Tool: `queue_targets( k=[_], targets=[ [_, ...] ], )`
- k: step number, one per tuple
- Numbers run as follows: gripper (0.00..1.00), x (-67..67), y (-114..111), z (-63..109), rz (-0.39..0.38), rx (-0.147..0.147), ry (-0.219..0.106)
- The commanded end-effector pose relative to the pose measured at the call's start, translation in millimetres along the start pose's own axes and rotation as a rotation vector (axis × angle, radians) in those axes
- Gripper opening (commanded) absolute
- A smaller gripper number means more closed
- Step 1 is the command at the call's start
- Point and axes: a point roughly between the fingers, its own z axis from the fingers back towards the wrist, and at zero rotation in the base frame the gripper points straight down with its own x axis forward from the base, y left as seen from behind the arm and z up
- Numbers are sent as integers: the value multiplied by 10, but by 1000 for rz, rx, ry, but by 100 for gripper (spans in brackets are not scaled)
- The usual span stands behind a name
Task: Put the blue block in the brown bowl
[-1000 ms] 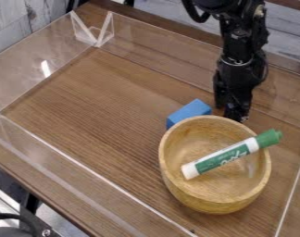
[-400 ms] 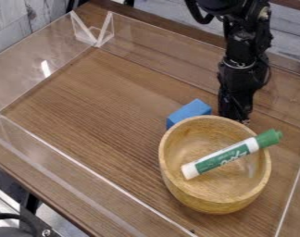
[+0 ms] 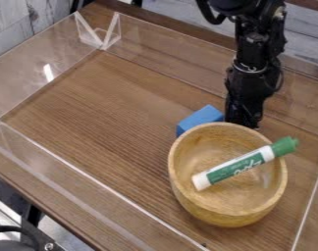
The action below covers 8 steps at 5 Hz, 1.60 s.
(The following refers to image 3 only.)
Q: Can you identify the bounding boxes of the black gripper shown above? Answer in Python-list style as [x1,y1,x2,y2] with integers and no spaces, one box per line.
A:
[222,62,284,130]

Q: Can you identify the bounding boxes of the blue foam block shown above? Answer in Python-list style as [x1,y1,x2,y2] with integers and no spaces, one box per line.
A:
[175,105,223,136]

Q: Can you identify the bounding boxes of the light wooden bowl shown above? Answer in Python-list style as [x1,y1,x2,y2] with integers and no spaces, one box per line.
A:
[166,123,286,228]

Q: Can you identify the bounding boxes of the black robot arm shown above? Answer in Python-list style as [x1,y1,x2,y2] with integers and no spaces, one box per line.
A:
[195,0,286,128]

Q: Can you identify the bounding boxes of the green and white marker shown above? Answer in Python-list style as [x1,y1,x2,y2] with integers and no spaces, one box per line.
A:
[191,136,298,191]

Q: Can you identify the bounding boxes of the clear acrylic tray wall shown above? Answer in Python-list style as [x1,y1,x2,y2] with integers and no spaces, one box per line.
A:
[0,5,318,251]

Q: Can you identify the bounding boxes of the black metal bracket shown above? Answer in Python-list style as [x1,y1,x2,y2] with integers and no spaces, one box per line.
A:
[20,221,67,251]

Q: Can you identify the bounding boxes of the black cable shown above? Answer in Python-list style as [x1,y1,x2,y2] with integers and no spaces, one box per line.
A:
[0,225,37,251]

